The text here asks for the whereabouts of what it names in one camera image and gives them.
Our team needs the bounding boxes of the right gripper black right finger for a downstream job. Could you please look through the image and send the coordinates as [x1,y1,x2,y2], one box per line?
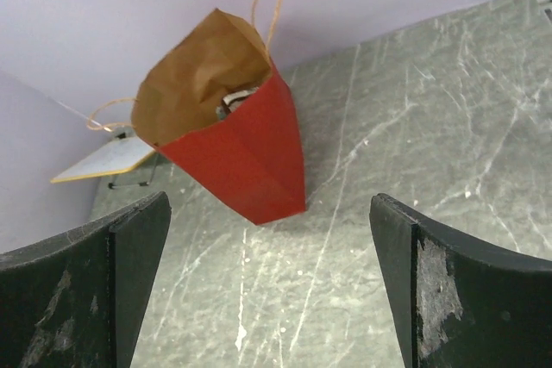
[369,193,551,367]

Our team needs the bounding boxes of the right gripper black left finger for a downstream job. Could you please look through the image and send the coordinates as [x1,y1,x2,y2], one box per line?
[1,191,172,367]

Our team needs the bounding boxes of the red brown paper bag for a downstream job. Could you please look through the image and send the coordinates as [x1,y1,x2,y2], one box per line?
[85,0,307,227]

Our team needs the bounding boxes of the white board yellow edge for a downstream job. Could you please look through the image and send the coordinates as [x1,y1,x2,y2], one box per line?
[50,136,154,184]

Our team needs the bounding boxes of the black white snack packet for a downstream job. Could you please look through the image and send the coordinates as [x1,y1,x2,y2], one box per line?
[216,87,258,121]

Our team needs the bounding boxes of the black wire board stand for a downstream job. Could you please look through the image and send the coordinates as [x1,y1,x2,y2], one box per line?
[107,152,168,190]

